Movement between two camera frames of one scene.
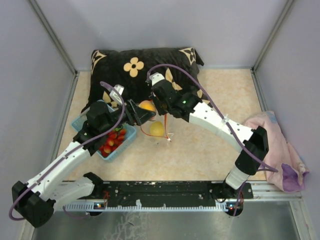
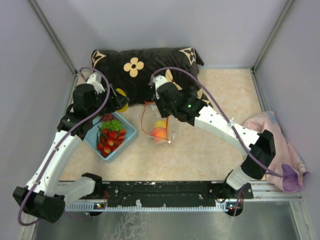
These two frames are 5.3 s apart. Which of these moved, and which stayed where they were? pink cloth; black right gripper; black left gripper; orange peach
Moved: orange peach; black left gripper
Stayed: black right gripper; pink cloth
